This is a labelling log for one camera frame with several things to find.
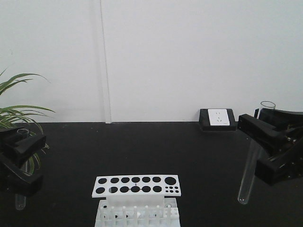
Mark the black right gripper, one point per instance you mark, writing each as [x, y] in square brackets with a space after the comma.
[287, 161]

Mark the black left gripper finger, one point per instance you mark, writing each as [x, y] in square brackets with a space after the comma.
[12, 179]
[18, 147]

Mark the tall transparent test tube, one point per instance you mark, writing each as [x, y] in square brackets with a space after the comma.
[254, 153]

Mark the short transparent test tube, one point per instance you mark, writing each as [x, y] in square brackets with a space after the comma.
[20, 197]

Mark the green potted plant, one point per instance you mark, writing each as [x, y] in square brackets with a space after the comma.
[13, 115]

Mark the white socket on black box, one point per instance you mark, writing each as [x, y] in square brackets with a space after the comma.
[217, 120]

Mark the white test tube rack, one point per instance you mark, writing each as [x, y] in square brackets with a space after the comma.
[137, 200]

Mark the white wall trunking strip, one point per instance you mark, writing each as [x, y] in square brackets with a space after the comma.
[104, 74]

